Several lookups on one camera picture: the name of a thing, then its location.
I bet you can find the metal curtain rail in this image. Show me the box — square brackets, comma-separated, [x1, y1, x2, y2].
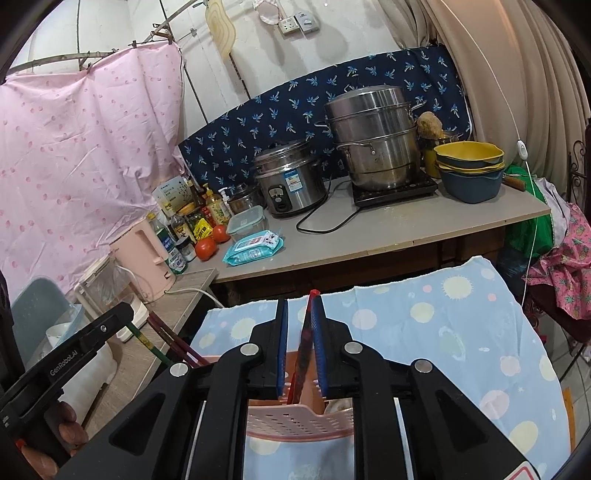
[9, 0, 204, 75]

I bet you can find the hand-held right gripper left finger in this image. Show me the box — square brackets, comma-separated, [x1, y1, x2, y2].
[55, 298, 291, 480]

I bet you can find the yellow oil bottle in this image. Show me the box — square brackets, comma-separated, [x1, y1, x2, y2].
[205, 185, 230, 225]

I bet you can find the dark ornate chair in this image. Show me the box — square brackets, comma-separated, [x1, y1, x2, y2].
[568, 138, 591, 195]

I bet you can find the brown loofah sponge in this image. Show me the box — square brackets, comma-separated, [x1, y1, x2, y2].
[417, 112, 444, 139]

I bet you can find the beige curtain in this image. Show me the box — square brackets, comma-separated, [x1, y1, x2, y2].
[406, 0, 591, 185]

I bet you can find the white kettle cord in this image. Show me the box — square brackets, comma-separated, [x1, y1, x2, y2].
[164, 287, 225, 308]

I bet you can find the black induction cooker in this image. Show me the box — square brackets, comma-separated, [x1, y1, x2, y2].
[351, 173, 438, 207]

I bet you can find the green plastic bottle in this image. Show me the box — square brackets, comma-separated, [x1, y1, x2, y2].
[148, 213, 174, 259]

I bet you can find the navy printed cloth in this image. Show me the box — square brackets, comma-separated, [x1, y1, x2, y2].
[178, 44, 472, 190]

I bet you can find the clear food container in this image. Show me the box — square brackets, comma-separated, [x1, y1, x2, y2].
[226, 205, 269, 243]

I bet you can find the pink dotted curtain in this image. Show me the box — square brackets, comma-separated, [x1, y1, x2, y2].
[0, 44, 185, 296]

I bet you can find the blue spotted tablecloth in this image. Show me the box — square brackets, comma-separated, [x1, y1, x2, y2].
[189, 256, 573, 480]

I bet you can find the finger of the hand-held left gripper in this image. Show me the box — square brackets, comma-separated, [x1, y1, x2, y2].
[85, 302, 136, 354]

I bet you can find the black power cable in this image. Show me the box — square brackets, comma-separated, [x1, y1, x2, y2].
[295, 180, 365, 234]

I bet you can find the yellow cutting board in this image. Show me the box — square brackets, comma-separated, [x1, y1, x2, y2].
[205, 0, 238, 61]

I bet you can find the steel rice cooker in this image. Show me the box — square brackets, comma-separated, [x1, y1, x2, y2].
[253, 140, 326, 217]

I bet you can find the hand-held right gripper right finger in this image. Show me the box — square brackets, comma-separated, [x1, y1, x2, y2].
[302, 293, 546, 480]

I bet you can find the blue wet wipes pack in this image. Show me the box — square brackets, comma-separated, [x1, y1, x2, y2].
[223, 231, 284, 267]

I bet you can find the blue bowl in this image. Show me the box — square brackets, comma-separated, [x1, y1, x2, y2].
[438, 161, 506, 204]

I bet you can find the white dish drainer grey lid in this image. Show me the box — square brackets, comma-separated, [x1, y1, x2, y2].
[9, 277, 116, 407]

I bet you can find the stainless steel steamer pot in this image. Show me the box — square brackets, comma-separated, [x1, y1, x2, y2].
[316, 85, 426, 191]

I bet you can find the white countertop appliance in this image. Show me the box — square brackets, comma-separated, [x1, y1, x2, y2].
[74, 256, 148, 342]

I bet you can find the white cable with switch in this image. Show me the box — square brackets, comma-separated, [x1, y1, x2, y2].
[438, 0, 541, 305]

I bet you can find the purple chopstick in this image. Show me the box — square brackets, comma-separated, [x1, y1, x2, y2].
[156, 323, 207, 365]
[147, 313, 197, 366]

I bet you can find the green chopstick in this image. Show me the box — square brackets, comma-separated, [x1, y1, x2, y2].
[124, 322, 171, 366]

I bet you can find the red chopstick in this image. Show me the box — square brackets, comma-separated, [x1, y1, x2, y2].
[288, 289, 320, 404]

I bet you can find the pink electric kettle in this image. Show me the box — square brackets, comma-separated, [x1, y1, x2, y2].
[109, 217, 177, 301]

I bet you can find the white green carton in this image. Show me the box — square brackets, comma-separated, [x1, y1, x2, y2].
[154, 176, 195, 217]

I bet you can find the pink perforated utensil basket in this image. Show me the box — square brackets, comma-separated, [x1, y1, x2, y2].
[191, 351, 358, 444]

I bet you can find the green bag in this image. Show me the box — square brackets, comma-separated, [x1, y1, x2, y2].
[503, 164, 555, 254]

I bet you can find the yellow bowl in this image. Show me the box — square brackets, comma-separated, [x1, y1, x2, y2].
[434, 141, 506, 174]

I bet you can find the pink pineapple print cloth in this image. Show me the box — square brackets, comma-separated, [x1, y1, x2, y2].
[526, 203, 591, 319]

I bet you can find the person's left hand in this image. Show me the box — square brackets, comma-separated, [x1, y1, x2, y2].
[21, 401, 90, 480]

